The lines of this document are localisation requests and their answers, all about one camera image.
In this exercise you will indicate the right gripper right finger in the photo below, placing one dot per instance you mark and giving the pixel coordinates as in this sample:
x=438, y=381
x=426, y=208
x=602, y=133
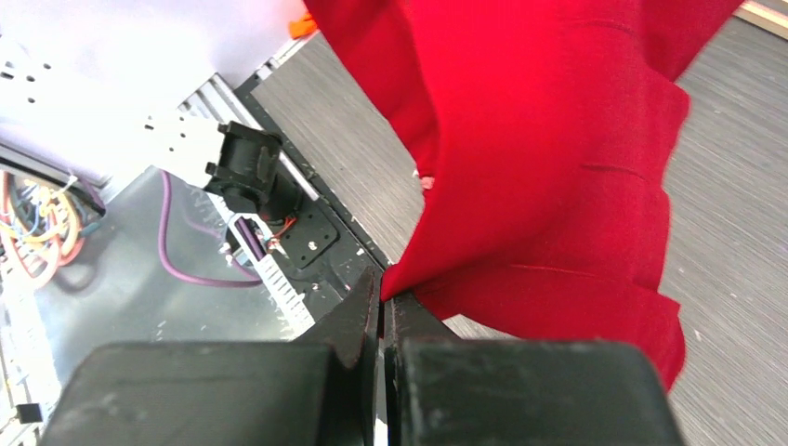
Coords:
x=446, y=390

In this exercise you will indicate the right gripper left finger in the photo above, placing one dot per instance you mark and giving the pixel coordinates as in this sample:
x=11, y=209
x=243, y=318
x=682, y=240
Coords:
x=318, y=389

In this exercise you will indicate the red skirt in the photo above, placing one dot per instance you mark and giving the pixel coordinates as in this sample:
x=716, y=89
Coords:
x=541, y=131

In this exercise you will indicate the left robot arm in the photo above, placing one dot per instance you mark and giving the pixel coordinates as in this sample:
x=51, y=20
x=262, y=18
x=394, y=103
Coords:
x=61, y=118

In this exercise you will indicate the orange and white garment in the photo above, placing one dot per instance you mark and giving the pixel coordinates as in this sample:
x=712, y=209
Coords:
x=302, y=27

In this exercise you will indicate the wooden clothes rack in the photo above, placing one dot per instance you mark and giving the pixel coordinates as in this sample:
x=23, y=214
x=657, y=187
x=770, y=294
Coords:
x=770, y=19

